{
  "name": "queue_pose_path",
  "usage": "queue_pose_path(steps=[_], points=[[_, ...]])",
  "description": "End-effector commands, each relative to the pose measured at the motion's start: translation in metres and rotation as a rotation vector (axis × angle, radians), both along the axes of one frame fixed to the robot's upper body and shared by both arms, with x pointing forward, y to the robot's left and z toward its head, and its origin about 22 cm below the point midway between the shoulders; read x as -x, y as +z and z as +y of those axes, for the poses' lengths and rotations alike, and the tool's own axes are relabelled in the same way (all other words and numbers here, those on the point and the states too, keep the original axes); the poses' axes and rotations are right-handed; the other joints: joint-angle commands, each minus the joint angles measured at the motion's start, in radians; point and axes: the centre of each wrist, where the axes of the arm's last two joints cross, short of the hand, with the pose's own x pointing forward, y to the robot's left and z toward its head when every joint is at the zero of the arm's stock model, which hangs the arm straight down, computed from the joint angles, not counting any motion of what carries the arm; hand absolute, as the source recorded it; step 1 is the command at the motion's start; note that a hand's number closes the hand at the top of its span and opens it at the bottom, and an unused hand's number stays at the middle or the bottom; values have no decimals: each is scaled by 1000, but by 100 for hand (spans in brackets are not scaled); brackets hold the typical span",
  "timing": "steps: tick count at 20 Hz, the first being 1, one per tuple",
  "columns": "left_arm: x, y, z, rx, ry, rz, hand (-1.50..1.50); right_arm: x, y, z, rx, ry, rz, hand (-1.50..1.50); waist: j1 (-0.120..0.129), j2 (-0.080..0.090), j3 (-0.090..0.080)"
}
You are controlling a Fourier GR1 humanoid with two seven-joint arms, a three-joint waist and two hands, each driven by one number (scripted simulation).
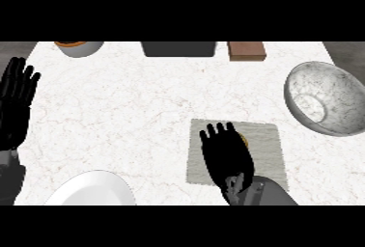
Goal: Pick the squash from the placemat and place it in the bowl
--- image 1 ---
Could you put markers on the grey marble bowl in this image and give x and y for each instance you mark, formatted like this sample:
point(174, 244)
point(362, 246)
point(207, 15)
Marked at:
point(328, 99)

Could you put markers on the dark grey box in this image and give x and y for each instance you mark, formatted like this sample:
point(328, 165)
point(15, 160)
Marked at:
point(179, 49)

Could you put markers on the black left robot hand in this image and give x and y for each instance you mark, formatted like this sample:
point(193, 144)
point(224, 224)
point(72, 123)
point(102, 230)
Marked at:
point(13, 106)

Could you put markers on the brown wooden block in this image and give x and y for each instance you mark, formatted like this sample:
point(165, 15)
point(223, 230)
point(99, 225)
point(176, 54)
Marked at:
point(247, 50)

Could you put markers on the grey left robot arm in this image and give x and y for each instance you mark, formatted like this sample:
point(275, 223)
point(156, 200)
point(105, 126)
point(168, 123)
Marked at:
point(9, 180)

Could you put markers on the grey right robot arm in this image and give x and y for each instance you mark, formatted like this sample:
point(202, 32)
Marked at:
point(255, 191)

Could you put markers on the beige placemat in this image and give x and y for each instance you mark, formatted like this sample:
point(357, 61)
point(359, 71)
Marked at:
point(266, 151)

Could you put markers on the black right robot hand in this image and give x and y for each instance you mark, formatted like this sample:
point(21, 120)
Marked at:
point(226, 154)

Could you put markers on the yellow squash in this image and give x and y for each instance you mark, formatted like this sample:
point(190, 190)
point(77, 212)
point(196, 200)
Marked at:
point(244, 141)

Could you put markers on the grey pot with orange rim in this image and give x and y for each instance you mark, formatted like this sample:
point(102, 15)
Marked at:
point(80, 48)

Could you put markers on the white plate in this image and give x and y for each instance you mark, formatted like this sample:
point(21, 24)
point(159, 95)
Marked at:
point(91, 189)

